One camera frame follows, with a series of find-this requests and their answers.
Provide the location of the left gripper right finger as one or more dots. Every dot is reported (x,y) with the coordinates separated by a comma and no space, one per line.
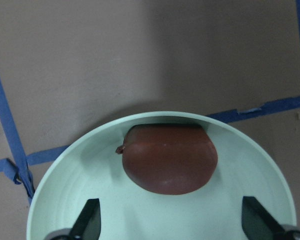
(257,223)

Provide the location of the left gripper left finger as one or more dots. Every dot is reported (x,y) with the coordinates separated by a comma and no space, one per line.
(88,224)

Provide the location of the light green bowl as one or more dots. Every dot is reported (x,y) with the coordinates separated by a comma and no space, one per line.
(90,168)

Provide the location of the brown bun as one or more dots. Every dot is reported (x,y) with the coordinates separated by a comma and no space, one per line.
(168,159)

